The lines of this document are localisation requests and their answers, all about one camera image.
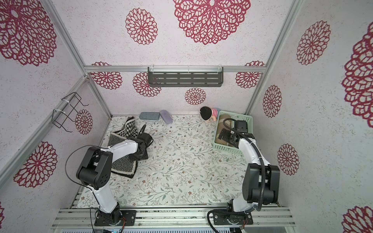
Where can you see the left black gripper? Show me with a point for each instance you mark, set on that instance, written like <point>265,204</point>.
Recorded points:
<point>133,158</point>

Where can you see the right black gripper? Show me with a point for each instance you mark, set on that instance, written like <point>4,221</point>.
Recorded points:
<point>228,137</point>

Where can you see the brown beige striped scarf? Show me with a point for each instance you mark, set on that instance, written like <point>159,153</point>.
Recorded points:
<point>221,127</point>

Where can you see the black white knitted scarf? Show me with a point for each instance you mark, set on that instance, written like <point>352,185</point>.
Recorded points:
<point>122,144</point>

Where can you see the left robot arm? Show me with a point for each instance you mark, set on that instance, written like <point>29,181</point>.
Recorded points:
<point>96,166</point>

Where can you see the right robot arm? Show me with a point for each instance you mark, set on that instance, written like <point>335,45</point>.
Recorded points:
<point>261,180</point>

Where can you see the mint green plastic basket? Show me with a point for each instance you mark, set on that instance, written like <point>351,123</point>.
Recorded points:
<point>236,116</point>

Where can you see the grey rectangular case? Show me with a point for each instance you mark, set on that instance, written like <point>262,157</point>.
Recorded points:
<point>149,116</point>

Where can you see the lilac oval case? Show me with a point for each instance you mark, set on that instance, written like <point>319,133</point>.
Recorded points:
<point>166,116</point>

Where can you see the doll with black hair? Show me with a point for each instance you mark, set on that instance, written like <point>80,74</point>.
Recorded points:
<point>208,113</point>

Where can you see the floral table mat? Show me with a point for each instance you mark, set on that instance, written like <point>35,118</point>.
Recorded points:
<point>182,167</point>

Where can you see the dark grey wall shelf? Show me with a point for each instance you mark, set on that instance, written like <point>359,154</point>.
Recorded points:
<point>185,77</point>

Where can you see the aluminium front rail frame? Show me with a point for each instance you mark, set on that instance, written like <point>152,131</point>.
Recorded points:
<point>173,217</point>

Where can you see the black wire wall rack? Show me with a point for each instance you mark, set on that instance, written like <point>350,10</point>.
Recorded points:
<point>60,116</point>

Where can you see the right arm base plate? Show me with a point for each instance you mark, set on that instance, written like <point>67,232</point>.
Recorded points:
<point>221,217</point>

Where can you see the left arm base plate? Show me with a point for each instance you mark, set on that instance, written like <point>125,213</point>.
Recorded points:
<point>120,218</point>

